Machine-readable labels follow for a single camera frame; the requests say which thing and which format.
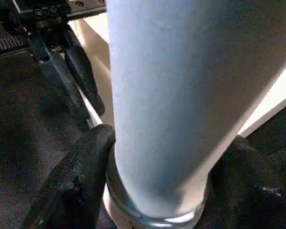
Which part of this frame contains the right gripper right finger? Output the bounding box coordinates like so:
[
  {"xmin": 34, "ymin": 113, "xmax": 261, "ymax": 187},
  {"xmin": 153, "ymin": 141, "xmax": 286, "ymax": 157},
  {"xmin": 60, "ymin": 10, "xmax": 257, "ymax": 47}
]
[{"xmin": 204, "ymin": 135, "xmax": 286, "ymax": 229}]

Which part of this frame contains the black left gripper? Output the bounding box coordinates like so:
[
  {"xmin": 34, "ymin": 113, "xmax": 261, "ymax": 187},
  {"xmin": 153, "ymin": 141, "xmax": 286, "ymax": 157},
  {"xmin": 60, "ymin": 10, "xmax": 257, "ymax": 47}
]
[{"xmin": 0, "ymin": 0, "xmax": 108, "ymax": 131}]

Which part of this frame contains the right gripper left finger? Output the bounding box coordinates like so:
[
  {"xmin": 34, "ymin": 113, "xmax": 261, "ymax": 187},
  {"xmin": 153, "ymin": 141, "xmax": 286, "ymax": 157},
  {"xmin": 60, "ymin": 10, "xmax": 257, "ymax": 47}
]
[{"xmin": 25, "ymin": 123, "xmax": 117, "ymax": 229}]

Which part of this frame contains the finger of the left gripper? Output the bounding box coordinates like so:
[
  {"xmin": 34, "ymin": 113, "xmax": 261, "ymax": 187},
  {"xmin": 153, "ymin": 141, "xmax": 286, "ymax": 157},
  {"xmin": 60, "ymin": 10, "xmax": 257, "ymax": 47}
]
[{"xmin": 64, "ymin": 30, "xmax": 106, "ymax": 118}]

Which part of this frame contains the white plastic table leg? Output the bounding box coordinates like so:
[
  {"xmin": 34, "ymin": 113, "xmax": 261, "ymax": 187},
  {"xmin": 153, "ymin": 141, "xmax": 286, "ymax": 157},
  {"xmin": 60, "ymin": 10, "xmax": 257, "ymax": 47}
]
[{"xmin": 106, "ymin": 0, "xmax": 286, "ymax": 219}]

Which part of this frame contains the white plastic table top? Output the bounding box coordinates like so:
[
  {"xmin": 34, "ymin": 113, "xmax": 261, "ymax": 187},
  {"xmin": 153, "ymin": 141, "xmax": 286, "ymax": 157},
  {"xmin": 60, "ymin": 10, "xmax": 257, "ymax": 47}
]
[{"xmin": 66, "ymin": 0, "xmax": 286, "ymax": 229}]

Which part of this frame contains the black mat cloth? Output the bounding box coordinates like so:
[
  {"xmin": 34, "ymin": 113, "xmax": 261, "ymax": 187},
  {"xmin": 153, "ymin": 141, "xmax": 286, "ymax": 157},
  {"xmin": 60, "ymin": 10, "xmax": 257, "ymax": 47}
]
[{"xmin": 0, "ymin": 23, "xmax": 286, "ymax": 229}]

